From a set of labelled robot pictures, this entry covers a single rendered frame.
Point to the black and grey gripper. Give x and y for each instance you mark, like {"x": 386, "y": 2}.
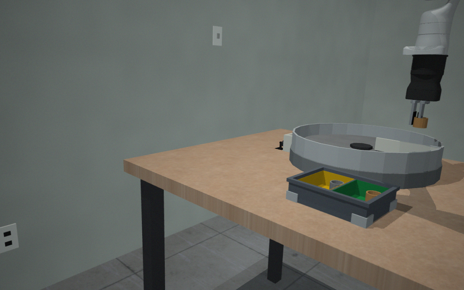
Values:
{"x": 428, "y": 65}

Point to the dark grey divided bin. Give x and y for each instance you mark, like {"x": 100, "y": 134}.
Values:
{"x": 346, "y": 201}

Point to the grey round turntable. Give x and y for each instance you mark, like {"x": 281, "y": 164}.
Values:
{"x": 395, "y": 156}

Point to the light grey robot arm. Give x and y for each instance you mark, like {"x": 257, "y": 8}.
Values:
{"x": 438, "y": 21}

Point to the bronze bushing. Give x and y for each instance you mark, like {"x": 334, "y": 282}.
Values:
{"x": 371, "y": 194}
{"x": 420, "y": 122}

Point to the grey metal sleeve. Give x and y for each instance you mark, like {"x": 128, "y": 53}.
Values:
{"x": 334, "y": 183}

